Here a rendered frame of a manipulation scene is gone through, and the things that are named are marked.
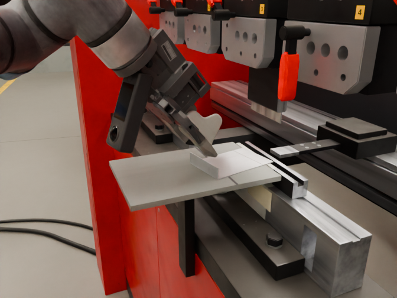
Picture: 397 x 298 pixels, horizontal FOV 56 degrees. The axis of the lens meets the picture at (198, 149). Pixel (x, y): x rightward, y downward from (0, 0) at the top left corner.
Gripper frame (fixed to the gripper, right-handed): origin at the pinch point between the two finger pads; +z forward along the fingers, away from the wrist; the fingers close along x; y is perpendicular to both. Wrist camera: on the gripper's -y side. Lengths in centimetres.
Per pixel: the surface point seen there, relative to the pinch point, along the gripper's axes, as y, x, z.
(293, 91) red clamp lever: 11.8, -14.8, -5.9
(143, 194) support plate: -11.5, -1.5, -3.6
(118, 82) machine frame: 12, 86, 17
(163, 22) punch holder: 26, 46, -1
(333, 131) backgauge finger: 23.6, -2.5, 22.6
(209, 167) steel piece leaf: -1.0, -1.5, 3.2
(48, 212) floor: -66, 179, 82
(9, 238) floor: -86, 162, 65
